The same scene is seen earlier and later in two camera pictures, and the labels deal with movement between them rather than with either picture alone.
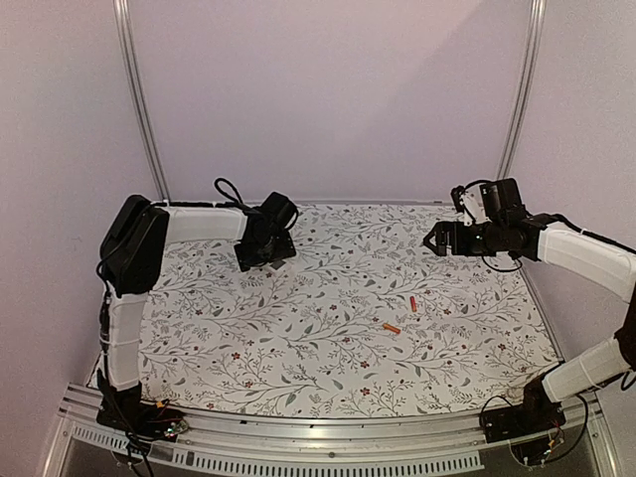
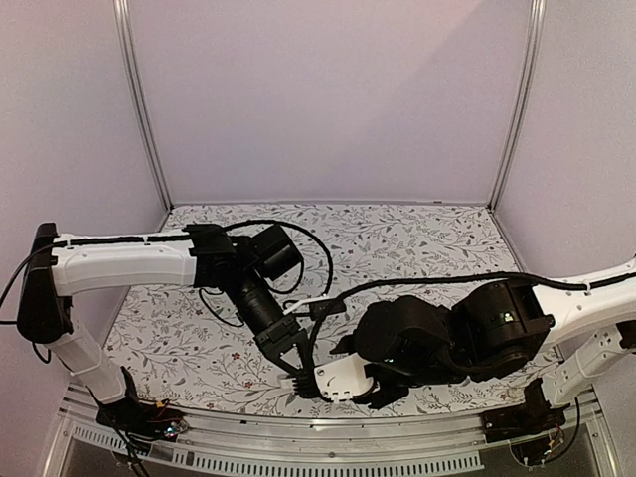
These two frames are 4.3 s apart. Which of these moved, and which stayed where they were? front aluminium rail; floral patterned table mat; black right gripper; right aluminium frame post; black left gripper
Moved: black left gripper; black right gripper
Stayed: front aluminium rail; right aluminium frame post; floral patterned table mat
